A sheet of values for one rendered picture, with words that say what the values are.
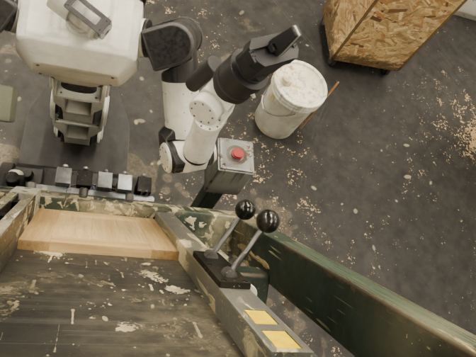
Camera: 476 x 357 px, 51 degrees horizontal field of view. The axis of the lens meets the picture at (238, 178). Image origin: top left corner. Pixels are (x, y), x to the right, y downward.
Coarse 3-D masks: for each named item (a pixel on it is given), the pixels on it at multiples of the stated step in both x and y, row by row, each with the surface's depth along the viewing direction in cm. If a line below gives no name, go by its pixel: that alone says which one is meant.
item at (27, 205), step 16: (16, 192) 120; (32, 192) 123; (0, 208) 95; (16, 208) 98; (32, 208) 116; (0, 224) 81; (16, 224) 90; (0, 240) 73; (16, 240) 93; (0, 256) 75; (0, 272) 77
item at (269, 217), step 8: (264, 216) 77; (272, 216) 77; (256, 224) 78; (264, 224) 77; (272, 224) 77; (256, 232) 78; (256, 240) 78; (248, 248) 78; (240, 256) 78; (232, 264) 78; (240, 264) 78; (224, 272) 77; (232, 272) 76
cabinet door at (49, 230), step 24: (48, 216) 123; (72, 216) 130; (96, 216) 133; (120, 216) 139; (24, 240) 95; (48, 240) 98; (72, 240) 100; (96, 240) 104; (120, 240) 108; (144, 240) 111; (168, 240) 114
